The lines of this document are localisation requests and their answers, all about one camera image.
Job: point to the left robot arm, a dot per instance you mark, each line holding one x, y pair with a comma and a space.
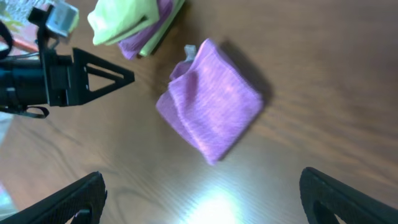
32, 81

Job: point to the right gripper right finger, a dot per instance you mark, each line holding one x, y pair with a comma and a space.
326, 200

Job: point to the top green folded cloth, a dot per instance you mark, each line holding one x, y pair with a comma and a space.
114, 20

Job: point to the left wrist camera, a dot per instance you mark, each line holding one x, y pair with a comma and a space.
63, 19

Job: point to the green folded cloth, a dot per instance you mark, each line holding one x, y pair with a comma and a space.
114, 20
168, 10

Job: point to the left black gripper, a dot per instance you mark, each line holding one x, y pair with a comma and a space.
54, 80

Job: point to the bottom green folded cloth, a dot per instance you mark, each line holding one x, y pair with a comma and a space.
168, 10

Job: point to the purple microfiber cloth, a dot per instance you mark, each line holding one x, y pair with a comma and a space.
208, 102

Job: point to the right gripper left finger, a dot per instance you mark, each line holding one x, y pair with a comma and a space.
80, 202

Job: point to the purple folded cloth in stack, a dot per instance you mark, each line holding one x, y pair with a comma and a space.
131, 46

